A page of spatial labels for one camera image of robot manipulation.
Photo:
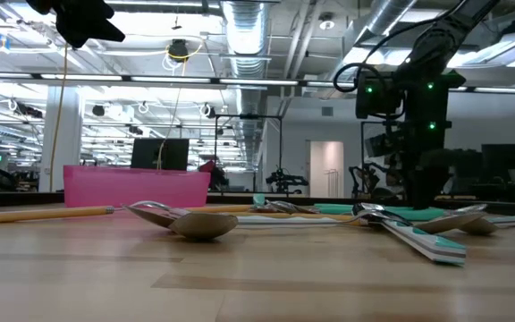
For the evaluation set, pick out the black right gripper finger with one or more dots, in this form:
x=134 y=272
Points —
x=425 y=192

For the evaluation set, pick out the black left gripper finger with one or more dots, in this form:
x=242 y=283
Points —
x=92 y=22
x=72 y=38

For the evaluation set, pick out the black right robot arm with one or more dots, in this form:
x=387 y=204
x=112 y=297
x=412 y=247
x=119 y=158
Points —
x=454 y=27

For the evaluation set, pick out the black desk monitors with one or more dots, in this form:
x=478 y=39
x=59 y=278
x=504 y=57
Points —
x=503 y=158

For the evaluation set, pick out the LED light bar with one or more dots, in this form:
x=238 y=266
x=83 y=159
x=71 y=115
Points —
x=172 y=79

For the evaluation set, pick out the white column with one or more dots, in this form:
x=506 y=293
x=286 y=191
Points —
x=73 y=147

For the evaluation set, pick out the black monitor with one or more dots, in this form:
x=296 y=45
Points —
x=150 y=154

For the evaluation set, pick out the round ceiling fixture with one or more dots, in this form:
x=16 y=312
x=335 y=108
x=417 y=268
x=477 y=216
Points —
x=326 y=23

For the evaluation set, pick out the pink translucent plastic bin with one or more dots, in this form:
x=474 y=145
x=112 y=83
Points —
x=137 y=188

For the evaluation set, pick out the silver air duct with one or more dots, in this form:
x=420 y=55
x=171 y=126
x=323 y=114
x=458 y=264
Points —
x=376 y=20
x=246 y=40

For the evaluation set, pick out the black aluminium table frame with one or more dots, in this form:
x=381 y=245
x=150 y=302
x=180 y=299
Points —
x=16 y=199

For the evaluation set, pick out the black background rig frame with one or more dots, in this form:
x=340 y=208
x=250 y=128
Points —
x=248 y=116

